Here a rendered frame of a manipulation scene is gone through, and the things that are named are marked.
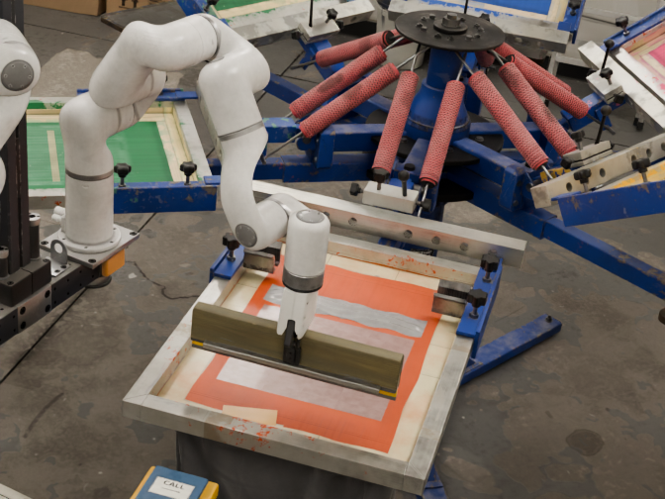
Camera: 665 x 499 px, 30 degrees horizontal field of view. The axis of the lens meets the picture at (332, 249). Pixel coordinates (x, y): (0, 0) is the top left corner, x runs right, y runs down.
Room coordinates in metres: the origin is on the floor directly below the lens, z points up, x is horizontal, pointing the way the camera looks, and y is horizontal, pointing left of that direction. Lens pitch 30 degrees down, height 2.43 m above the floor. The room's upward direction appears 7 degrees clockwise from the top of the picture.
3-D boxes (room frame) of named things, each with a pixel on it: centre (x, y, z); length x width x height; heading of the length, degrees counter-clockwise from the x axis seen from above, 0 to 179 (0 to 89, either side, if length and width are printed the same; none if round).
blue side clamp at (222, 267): (2.46, 0.21, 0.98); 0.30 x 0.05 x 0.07; 167
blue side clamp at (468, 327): (2.34, -0.34, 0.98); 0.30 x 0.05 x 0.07; 167
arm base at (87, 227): (2.18, 0.51, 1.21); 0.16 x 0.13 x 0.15; 66
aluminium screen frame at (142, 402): (2.17, -0.01, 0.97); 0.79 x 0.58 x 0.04; 167
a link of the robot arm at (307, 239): (1.95, 0.07, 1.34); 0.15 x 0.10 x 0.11; 60
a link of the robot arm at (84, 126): (2.19, 0.49, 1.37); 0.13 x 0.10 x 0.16; 150
